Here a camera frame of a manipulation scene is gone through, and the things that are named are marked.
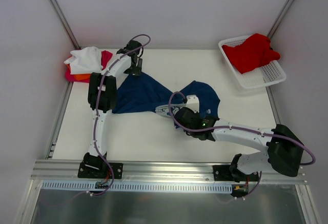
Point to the orange folded t-shirt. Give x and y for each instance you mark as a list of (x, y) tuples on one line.
[(82, 78)]

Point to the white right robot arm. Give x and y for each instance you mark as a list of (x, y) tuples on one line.
[(278, 149)]

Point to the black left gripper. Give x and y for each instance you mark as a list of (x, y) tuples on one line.
[(136, 68)]

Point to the white perforated plastic basket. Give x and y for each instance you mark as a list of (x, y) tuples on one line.
[(262, 77)]

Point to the aluminium mounting rail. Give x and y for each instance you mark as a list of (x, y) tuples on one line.
[(144, 171)]

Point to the left aluminium frame post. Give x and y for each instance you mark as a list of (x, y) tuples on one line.
[(64, 23)]

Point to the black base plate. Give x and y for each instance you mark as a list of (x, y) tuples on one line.
[(95, 173), (223, 172)]

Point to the pink folded t-shirt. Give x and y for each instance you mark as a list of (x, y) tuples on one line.
[(105, 58)]

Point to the right aluminium frame post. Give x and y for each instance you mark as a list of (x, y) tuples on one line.
[(280, 17)]

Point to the blue cartoon print t-shirt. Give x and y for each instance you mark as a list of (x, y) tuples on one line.
[(143, 94)]

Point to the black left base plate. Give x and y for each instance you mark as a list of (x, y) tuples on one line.
[(95, 173)]

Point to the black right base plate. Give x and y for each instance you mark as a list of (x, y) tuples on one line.
[(223, 172)]

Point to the aluminium frame post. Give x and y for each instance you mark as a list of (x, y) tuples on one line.
[(64, 23), (280, 17)]

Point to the white slotted cable duct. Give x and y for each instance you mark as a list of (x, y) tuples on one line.
[(118, 186)]

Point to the red t-shirt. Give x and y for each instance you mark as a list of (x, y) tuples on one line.
[(254, 52)]

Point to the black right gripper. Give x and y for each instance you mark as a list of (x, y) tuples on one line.
[(180, 112)]

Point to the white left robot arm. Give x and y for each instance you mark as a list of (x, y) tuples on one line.
[(102, 98)]

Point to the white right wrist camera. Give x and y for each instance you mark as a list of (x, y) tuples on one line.
[(193, 103)]

